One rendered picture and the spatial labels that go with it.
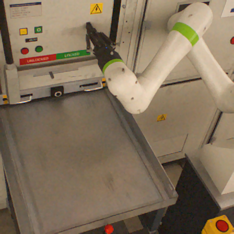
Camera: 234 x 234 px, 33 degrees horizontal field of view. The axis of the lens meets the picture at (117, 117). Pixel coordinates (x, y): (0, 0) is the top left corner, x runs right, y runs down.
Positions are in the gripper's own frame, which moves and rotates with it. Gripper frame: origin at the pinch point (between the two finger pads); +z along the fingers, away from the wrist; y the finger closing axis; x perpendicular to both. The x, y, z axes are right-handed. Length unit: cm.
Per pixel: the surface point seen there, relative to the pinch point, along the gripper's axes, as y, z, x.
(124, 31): 17.1, 2.3, -5.1
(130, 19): 19.3, 2.3, 1.1
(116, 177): -4, -50, -38
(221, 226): 23, -85, -32
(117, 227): 9, -39, -106
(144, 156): 12, -44, -38
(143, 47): 27.4, 0.2, -14.3
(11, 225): -44, -10, -123
